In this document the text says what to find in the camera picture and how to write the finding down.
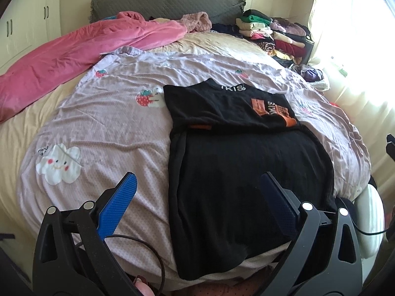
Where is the black cable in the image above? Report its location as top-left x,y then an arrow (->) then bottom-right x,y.
352,213 -> 386,235
74,236 -> 165,296

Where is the stack of folded clothes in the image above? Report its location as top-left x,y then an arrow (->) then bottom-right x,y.
236,9 -> 315,60

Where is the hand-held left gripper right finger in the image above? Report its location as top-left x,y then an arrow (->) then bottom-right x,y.
261,173 -> 363,296

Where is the pink blanket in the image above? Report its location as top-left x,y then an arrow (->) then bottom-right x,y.
0,11 -> 188,123

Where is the white curtain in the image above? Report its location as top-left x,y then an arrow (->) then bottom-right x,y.
305,0 -> 395,161

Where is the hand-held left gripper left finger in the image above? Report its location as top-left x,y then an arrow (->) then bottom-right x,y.
32,172 -> 138,296

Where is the pink fluffy garment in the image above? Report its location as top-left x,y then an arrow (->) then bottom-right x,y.
180,11 -> 213,33

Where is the black sweater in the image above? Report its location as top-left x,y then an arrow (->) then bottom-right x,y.
163,78 -> 338,281

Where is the lilac printed quilt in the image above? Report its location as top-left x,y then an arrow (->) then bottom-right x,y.
17,46 -> 371,272

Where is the grey padded headboard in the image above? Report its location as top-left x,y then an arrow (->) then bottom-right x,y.
90,0 -> 247,27

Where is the dark navy garment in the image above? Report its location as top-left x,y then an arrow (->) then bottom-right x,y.
212,23 -> 243,36

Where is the white padded bed frame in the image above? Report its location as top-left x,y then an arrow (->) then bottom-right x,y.
353,185 -> 386,259

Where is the cream bed sheet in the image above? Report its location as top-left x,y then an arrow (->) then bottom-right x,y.
0,32 -> 280,216

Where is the white wardrobe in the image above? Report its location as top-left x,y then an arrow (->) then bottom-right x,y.
0,0 -> 62,77

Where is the person's left hand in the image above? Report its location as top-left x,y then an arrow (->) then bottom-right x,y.
135,279 -> 156,296

